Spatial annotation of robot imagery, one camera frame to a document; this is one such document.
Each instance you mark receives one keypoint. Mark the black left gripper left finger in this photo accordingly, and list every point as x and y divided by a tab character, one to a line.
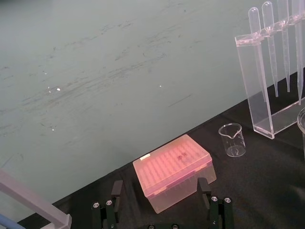
109	212

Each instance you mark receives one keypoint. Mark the small clear glass beaker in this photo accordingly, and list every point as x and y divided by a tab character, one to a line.
232	143

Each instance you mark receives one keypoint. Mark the black table cloth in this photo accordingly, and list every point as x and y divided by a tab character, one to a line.
257	186

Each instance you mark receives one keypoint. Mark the pale frosted acrylic stand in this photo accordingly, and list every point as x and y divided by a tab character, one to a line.
31	200

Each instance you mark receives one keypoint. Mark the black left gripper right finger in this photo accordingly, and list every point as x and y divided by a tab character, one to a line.
220	212

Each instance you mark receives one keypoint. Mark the clear plastic transfer pipette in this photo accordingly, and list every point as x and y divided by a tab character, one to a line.
299	59
271	47
285	47
258	55

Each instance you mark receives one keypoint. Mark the pink translucent pipette tip box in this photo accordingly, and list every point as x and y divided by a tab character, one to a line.
166	164

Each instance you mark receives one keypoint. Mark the blue rounded tube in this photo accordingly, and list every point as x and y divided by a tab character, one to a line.
6	221

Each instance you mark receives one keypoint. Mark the large clear glass beaker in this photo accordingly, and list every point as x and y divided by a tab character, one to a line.
302	133

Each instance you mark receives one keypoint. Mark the clear acrylic pipette rack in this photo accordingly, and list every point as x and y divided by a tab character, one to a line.
259	112

